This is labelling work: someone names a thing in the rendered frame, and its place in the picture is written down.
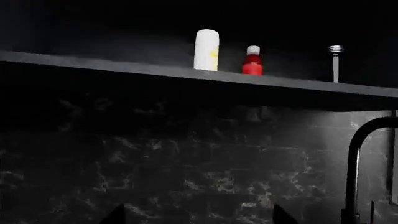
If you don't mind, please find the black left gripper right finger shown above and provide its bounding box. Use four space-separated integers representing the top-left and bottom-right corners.
272 203 299 224

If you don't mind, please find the dark wall shelf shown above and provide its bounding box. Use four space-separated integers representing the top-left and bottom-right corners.
0 50 398 112

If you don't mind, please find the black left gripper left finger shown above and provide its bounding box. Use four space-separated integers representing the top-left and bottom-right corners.
99 203 127 224

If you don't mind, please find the white cylindrical container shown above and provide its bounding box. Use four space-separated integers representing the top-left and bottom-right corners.
193 29 220 72

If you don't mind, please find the black curved faucet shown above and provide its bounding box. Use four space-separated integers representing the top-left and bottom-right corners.
340 116 398 224

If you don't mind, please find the red bottle with white cap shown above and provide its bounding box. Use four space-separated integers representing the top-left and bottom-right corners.
241 45 264 77

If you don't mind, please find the silver shaker with slim stem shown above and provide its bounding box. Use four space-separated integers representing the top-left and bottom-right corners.
327 45 345 83

